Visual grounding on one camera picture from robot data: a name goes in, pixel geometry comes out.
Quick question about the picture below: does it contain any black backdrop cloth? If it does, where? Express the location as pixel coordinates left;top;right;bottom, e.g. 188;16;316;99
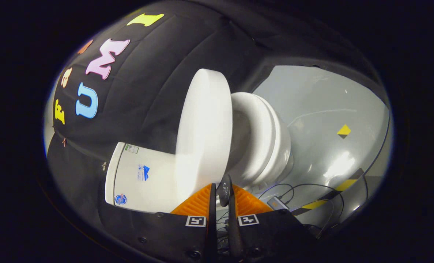
46;0;389;234

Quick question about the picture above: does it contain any white toilet seat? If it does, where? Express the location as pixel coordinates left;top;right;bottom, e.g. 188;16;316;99
230;92;277;183

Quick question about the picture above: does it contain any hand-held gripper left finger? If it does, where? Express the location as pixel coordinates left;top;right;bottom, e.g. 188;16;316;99
129;183;218;263

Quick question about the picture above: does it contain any black lid lift handle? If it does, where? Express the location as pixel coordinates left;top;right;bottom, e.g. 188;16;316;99
217;174;234;207

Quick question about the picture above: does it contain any white ceramic toilet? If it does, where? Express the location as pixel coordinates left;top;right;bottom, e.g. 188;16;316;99
105;92;294;213

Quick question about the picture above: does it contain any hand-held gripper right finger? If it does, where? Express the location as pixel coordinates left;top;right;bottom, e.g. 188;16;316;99
228;184;319;263

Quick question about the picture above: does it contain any grey power adapter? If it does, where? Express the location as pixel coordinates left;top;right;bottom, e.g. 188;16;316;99
267;196;290;211

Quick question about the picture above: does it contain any white toilet lid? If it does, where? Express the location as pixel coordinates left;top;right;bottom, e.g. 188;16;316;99
174;68;234;201

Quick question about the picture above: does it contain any black cable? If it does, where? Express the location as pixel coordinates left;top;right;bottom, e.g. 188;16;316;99
285;183;345;236
339;175;369;224

